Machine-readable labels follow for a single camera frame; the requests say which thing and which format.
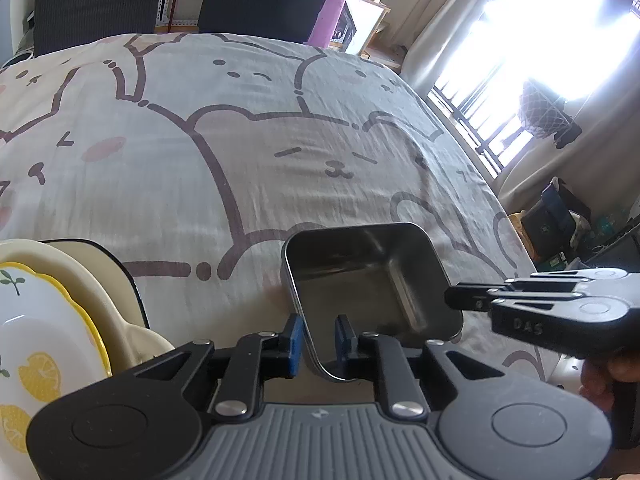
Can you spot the white plate with black rim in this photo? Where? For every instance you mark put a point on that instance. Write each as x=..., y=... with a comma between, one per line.
x=129, y=290

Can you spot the lemon print scalloped bowl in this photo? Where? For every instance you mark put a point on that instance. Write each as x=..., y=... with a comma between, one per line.
x=40, y=330

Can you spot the dark blue bag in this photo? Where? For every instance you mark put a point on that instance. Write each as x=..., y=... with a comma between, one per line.
x=552, y=220

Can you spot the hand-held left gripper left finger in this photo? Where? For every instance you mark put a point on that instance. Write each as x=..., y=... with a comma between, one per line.
x=295, y=347

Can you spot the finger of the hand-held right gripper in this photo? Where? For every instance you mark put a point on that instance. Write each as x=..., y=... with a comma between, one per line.
x=470, y=297
x=525, y=320

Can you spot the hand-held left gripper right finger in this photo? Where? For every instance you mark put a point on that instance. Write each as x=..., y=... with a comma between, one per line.
x=342, y=345

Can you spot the person's right hand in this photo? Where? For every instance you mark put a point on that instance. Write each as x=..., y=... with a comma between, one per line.
x=597, y=382

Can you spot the beige curtain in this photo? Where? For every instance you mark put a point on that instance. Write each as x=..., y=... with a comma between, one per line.
x=440, y=25

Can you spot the dark grey chair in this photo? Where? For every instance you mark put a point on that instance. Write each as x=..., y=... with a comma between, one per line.
x=100, y=5
x=260, y=5

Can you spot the black balcony railing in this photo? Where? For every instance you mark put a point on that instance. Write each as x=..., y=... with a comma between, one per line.
x=480, y=130

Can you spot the purple cushion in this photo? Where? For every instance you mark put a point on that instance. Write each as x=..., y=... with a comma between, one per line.
x=327, y=20

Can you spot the hanging net basket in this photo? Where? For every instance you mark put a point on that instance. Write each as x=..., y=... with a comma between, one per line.
x=547, y=112

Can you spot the rectangular steel tray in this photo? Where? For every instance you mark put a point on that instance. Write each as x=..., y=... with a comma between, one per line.
x=350, y=270

